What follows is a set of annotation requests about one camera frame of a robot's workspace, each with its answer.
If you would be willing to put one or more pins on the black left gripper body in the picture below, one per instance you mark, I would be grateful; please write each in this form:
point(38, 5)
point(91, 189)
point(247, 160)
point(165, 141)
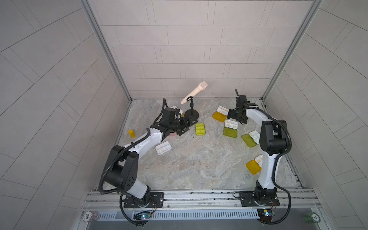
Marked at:
point(176, 126)

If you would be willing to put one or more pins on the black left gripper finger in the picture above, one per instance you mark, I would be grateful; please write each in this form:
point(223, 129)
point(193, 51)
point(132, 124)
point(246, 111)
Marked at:
point(191, 121)
point(182, 130)

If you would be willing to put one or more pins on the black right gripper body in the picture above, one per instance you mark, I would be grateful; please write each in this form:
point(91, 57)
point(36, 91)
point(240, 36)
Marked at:
point(237, 115)

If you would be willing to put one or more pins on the green pillbox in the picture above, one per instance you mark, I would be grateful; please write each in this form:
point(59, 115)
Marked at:
point(252, 139)
point(230, 128)
point(200, 129)

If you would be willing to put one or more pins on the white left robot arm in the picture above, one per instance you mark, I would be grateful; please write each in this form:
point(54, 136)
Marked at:
point(121, 167)

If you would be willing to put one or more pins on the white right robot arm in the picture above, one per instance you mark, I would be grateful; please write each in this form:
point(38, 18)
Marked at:
point(275, 141)

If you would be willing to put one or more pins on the black microphone stand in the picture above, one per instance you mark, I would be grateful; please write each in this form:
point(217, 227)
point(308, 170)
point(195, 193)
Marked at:
point(191, 112)

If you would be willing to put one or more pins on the yellow pillbox far right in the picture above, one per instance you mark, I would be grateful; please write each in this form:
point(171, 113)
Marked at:
point(221, 114)

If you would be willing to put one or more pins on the clear pillbox white tray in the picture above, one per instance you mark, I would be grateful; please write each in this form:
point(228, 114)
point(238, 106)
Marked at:
point(165, 153)

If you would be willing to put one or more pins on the beige microphone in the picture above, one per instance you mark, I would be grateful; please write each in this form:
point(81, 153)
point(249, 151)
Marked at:
point(201, 87)

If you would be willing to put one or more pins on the yellow pillbox left edge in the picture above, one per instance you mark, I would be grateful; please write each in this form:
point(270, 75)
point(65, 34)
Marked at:
point(132, 133)

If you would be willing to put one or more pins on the yellow pillbox front right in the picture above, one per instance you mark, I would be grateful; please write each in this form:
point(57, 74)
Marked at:
point(255, 166)

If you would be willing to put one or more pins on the left green circuit board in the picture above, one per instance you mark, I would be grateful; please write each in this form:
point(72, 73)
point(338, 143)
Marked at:
point(143, 215)

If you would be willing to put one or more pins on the green circuit board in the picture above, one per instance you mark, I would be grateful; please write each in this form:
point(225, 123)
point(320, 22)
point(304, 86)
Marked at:
point(266, 215)
point(143, 215)

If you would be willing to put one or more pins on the right green circuit board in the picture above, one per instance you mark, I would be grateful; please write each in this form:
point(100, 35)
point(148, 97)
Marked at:
point(266, 215)

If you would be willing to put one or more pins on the left round marker disc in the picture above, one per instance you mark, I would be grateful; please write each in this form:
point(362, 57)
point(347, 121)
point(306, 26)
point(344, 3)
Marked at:
point(91, 216)

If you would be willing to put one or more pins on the round marker disc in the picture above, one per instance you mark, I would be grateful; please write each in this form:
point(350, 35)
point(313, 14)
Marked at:
point(91, 216)
point(312, 218)

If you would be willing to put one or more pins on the right round marker disc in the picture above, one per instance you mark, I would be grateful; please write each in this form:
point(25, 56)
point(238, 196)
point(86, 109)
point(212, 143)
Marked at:
point(312, 218)

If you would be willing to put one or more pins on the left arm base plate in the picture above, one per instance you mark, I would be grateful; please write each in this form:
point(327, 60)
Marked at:
point(149, 201)

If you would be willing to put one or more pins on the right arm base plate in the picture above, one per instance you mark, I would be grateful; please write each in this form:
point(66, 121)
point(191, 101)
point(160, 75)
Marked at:
point(259, 198)

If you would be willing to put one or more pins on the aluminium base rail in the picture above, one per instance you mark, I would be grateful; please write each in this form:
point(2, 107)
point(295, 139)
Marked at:
point(297, 197)

